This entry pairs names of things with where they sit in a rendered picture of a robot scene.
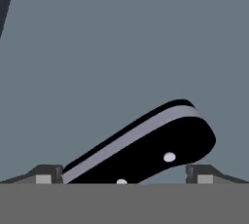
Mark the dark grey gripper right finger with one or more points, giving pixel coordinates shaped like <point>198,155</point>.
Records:
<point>202,172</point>

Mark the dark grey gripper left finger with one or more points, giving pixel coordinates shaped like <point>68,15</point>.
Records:
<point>45,173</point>

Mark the grey drawer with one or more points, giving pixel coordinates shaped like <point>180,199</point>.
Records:
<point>97,56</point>

